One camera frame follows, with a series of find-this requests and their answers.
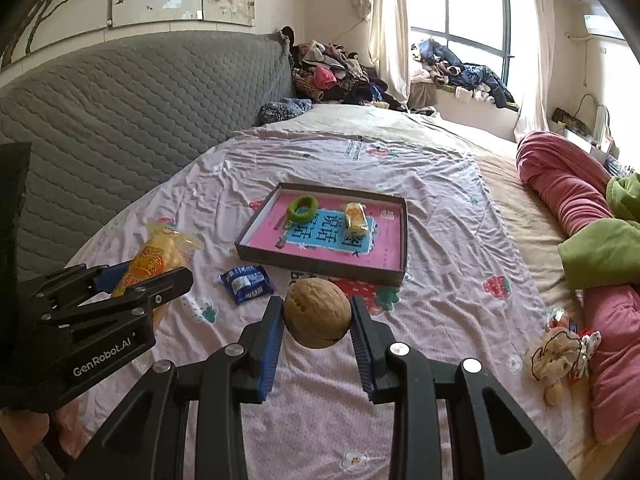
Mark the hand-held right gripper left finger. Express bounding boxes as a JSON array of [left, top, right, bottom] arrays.
[[65, 296, 287, 480]]

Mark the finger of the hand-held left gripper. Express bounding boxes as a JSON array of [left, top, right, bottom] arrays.
[[15, 262, 132, 307], [42, 266, 195, 331]]

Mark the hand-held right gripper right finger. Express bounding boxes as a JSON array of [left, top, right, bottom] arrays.
[[348, 295, 576, 480]]

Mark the yellow cake packet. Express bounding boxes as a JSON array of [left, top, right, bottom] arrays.
[[111, 220, 203, 326], [344, 201, 377, 237]]

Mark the brown walnut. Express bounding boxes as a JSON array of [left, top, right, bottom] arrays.
[[283, 278, 352, 350]]

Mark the blue snack packet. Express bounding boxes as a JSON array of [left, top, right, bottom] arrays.
[[219, 265, 275, 305]]

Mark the dark shallow cardboard box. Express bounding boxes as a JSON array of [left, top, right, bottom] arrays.
[[235, 182, 408, 287]]

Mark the green ring toy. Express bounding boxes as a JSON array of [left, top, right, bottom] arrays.
[[286, 195, 319, 222]]

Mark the grey quilted headboard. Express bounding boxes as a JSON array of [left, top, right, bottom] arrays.
[[0, 30, 296, 311]]

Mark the pink strawberry printed sheet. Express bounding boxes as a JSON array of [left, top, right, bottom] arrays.
[[55, 127, 601, 480]]

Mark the small beige plush toy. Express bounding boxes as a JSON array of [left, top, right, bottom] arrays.
[[524, 327, 583, 383]]

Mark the colourful wrapped toy egg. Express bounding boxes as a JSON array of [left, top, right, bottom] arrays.
[[545, 307, 580, 336]]

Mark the red white small toy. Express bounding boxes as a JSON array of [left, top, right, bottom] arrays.
[[570, 329, 603, 383]]

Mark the dark blue patterned cloth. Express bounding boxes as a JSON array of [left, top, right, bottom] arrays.
[[259, 97, 313, 123]]

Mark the beige bed sheet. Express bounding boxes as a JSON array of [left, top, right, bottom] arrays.
[[260, 104, 621, 480]]

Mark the green blanket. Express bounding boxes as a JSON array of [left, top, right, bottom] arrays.
[[557, 172, 640, 291]]

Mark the pink quilt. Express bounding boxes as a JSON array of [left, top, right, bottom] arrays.
[[516, 131, 640, 446]]

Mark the beige folded cloth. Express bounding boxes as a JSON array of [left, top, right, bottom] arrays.
[[409, 80, 441, 111]]

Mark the pile of mixed clothes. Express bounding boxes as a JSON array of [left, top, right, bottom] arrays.
[[290, 40, 406, 108]]

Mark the pile of dark clothes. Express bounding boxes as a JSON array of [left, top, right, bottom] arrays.
[[411, 37, 516, 109]]

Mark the cluttered side desk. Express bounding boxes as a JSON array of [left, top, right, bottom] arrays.
[[550, 92, 626, 176]]

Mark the cream curtain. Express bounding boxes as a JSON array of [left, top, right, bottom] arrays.
[[514, 0, 556, 142], [352, 0, 413, 106]]

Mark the dark framed window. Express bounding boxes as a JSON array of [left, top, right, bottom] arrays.
[[405, 0, 516, 106]]

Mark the white air conditioner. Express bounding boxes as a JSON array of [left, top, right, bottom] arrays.
[[582, 14, 631, 41]]

